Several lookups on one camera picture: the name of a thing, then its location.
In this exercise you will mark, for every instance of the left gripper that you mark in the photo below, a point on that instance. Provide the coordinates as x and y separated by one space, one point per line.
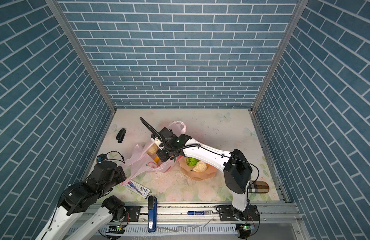
119 171

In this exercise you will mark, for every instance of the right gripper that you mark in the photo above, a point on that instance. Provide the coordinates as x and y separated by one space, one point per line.
160 155

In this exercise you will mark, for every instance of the green fake fruit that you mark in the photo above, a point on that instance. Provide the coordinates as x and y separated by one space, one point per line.
191 162

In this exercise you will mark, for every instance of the pink plastic bag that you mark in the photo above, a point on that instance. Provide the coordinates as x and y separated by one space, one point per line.
142 162

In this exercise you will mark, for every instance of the cream fake pear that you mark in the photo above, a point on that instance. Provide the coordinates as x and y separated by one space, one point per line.
200 167

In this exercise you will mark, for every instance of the peach scalloped bowl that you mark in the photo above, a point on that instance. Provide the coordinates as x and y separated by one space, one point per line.
197 176

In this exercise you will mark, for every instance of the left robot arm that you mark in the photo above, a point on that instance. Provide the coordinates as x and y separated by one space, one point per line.
77 198

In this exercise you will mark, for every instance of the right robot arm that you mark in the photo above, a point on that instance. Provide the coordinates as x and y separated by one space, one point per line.
234 165

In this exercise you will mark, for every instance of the toothpaste box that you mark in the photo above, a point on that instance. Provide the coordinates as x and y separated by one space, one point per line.
137 188

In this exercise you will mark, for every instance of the black stapler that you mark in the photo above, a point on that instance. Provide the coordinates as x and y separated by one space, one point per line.
121 135

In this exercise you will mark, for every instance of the blue stapler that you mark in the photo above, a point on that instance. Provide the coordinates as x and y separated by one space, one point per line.
152 214

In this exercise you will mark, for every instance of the blue marker pen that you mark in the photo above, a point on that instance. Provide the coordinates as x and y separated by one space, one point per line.
200 213

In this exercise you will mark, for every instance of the plaid glasses case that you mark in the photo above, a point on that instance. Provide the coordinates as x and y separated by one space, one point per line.
258 187

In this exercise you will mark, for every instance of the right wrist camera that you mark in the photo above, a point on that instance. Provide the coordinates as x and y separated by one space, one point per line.
158 143

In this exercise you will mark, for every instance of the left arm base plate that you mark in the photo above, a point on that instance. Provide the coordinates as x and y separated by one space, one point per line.
131 214

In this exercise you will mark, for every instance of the aluminium front rail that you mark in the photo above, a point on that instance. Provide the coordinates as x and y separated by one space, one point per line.
171 214

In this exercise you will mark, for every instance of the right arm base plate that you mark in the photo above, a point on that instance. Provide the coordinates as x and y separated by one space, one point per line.
229 213

